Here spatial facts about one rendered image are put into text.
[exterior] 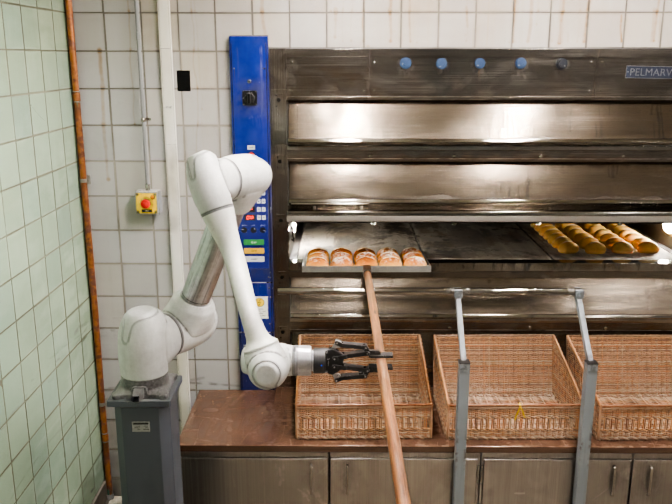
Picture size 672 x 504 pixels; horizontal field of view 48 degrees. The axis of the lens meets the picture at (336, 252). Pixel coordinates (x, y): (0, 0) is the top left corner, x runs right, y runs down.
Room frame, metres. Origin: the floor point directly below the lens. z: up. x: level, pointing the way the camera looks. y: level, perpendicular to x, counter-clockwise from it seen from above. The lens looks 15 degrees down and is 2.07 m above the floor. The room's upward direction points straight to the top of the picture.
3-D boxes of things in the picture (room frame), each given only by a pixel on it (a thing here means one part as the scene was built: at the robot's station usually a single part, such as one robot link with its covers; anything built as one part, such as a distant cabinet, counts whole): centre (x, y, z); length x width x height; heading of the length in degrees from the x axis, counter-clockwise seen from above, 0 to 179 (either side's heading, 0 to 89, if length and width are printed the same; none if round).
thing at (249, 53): (4.21, 0.35, 1.07); 1.93 x 0.16 x 2.15; 0
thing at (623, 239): (3.70, -1.27, 1.21); 0.61 x 0.48 x 0.06; 0
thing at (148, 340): (2.35, 0.63, 1.17); 0.18 x 0.16 x 0.22; 148
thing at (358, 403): (3.00, -0.11, 0.72); 0.56 x 0.49 x 0.28; 91
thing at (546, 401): (3.00, -0.71, 0.72); 0.56 x 0.49 x 0.28; 91
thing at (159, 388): (2.32, 0.63, 1.03); 0.22 x 0.18 x 0.06; 0
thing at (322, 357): (2.11, 0.02, 1.20); 0.09 x 0.07 x 0.08; 90
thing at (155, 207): (3.24, 0.81, 1.46); 0.10 x 0.07 x 0.10; 90
